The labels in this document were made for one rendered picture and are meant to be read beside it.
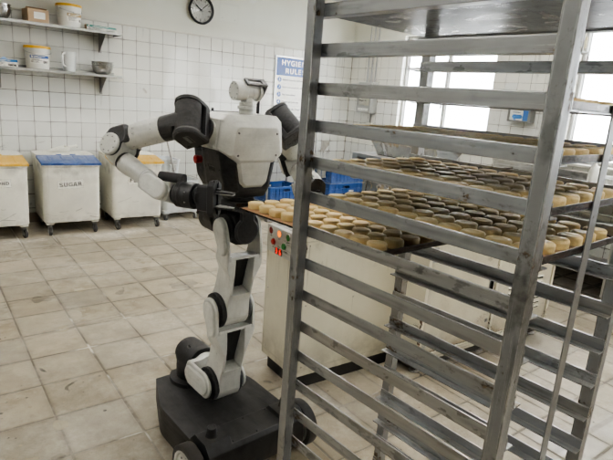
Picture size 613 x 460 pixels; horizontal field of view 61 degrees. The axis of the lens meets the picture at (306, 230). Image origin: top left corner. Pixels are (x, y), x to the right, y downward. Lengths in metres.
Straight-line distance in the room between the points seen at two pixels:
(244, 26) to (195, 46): 0.72
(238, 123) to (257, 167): 0.18
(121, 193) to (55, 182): 0.64
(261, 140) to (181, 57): 4.70
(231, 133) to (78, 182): 3.83
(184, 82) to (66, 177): 1.90
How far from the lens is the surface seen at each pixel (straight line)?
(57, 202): 5.56
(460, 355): 1.64
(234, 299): 2.08
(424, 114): 1.63
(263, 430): 2.22
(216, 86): 6.71
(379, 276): 2.87
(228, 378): 2.28
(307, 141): 1.31
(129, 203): 5.75
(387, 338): 1.22
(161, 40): 6.44
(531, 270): 0.96
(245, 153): 1.86
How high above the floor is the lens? 1.48
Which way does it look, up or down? 14 degrees down
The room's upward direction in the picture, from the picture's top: 4 degrees clockwise
